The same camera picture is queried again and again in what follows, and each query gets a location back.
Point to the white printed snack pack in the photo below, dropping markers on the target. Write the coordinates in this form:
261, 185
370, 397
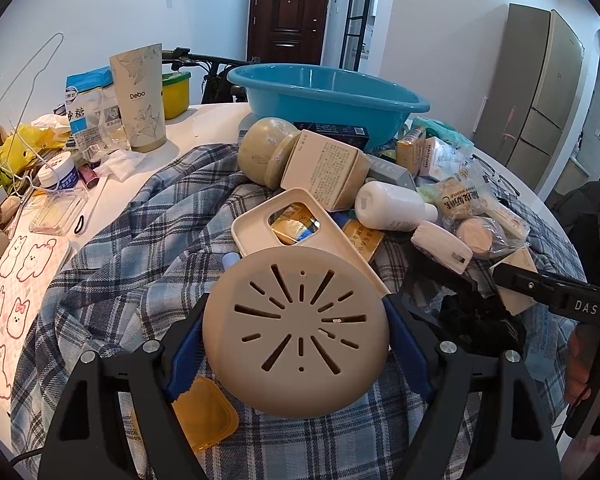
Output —
460, 195

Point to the white blue tube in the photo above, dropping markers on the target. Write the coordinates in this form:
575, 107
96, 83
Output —
229, 260

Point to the white jar with blue label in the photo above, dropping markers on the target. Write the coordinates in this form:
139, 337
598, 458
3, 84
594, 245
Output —
59, 172

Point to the white wall bar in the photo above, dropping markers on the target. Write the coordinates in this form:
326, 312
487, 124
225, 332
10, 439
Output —
481, 110

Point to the dark navy box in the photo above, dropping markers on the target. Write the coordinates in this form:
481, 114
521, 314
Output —
330, 132

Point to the yellow blue sachet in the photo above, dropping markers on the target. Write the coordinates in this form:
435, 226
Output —
290, 225

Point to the light blue cigarette box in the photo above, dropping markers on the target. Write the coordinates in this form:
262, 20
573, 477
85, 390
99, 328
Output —
440, 157

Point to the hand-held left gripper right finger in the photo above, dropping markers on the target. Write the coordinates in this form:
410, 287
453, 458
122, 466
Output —
412, 360

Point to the blue plaid shirt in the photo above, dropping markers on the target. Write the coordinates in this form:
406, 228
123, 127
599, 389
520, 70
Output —
155, 240

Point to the cream phone case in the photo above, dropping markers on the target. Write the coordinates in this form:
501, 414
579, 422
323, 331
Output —
250, 230

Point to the yellow tub with green lid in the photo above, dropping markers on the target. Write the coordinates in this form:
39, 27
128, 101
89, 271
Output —
176, 95

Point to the gold foil sachet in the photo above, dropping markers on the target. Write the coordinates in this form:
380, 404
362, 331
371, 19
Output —
360, 240

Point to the beige floral paper cup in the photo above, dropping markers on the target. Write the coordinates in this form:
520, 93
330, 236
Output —
140, 100

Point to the orange plastic lid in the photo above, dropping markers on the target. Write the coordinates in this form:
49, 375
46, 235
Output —
205, 420

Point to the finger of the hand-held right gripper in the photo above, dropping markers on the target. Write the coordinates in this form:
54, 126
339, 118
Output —
522, 282

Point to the person's right hand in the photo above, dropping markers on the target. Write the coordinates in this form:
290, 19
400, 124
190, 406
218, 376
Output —
580, 370

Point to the green tissue pack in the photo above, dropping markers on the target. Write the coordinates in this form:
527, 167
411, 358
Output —
437, 127

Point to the small white plastic case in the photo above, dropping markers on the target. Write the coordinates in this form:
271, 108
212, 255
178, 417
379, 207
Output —
440, 247

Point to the light blue label packet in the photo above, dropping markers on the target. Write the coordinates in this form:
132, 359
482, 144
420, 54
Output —
550, 332

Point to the clear round pastry packet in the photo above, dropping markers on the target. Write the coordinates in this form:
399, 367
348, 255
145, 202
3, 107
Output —
480, 237

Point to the brown entrance door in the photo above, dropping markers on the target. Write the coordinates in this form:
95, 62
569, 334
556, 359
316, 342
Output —
290, 15

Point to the cream carton box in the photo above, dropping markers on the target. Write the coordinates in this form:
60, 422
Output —
325, 170

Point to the clear plastic packet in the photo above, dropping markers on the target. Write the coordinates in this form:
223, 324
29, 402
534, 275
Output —
110, 130

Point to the gold yellow box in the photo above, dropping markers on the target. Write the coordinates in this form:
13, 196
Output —
410, 150

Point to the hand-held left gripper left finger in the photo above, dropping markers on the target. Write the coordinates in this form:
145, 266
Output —
182, 360

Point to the yellow plastic bag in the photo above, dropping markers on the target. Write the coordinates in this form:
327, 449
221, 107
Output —
20, 145

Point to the blue plastic basin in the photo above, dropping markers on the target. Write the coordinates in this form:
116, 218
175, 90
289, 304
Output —
330, 90

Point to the tan refrigerator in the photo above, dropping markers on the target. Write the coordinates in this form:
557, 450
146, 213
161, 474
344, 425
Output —
530, 85

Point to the grey blue box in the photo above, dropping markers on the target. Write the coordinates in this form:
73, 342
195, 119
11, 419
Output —
390, 175

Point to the white plastic bottle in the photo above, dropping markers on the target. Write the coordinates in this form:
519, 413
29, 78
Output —
390, 205

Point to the white crumpled tissue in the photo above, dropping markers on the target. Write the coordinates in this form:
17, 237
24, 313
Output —
122, 165

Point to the olive round jar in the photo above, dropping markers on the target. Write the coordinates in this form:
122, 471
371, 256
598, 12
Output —
262, 152

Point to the black eyeglasses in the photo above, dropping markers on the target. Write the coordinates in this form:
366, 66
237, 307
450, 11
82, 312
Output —
500, 180

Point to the black framed glass door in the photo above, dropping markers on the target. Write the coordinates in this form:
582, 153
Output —
352, 10

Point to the beige round slotted lid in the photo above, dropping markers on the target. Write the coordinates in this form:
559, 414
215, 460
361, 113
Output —
295, 330

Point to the white plastic bag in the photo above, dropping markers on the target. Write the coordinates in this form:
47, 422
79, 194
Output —
50, 122

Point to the clear plastic box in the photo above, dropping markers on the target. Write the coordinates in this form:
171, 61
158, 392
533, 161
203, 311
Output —
60, 210

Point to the dark red small bottle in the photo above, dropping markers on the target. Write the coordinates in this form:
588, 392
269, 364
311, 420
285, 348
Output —
87, 175

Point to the bear print mat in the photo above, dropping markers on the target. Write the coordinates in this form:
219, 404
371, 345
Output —
20, 300

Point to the blue white sugar bag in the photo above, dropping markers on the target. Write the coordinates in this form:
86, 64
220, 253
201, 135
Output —
82, 105

